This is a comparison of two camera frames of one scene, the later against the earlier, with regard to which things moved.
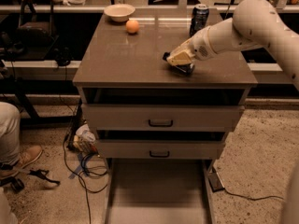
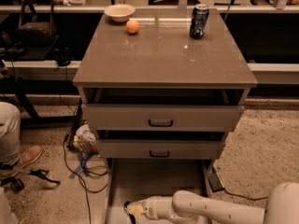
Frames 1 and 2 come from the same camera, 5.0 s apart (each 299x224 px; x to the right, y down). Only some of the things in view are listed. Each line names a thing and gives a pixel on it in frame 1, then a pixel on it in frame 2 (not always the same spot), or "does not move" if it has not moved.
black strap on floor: [43, 174] does not move
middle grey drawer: [160, 148] does not move
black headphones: [64, 56] does not move
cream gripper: [199, 47] -> [151, 206]
